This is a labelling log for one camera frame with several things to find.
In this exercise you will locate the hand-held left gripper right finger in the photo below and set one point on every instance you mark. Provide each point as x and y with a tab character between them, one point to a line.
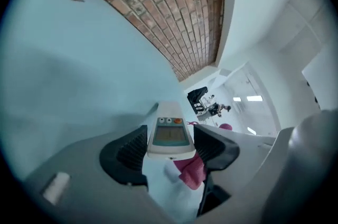
216	149

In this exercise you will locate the ceiling light panel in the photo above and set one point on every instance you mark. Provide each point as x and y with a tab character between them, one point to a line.
251	130
236	99
254	98

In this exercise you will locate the pink cloth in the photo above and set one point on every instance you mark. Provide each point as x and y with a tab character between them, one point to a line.
191	172

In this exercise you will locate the white remote control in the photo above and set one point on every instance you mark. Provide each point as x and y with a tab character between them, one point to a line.
170	135

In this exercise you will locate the black office chair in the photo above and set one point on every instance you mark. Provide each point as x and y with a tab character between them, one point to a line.
196	98

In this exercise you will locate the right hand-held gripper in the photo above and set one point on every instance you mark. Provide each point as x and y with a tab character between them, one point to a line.
311	143

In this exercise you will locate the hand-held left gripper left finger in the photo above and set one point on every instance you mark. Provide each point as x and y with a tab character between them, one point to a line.
124	154

